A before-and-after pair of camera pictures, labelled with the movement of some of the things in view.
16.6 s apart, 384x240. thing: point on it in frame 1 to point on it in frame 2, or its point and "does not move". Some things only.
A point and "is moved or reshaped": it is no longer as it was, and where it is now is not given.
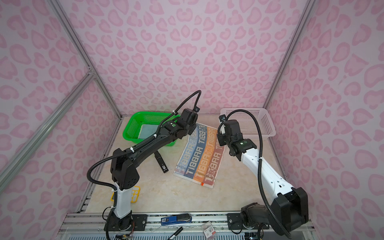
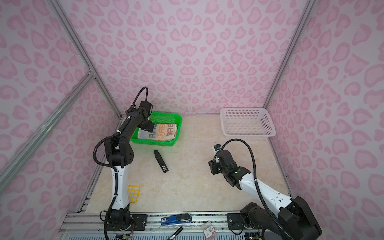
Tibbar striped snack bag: [201, 157] is moved or reshaped
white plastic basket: [248, 123] does not move
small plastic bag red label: [209, 230] does not move
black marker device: [161, 162] does not move
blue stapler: [181, 218] does not move
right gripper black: [219, 141] to [211, 164]
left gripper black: [193, 130] to [150, 128]
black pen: [175, 233] does not move
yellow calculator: [135, 194] does not move
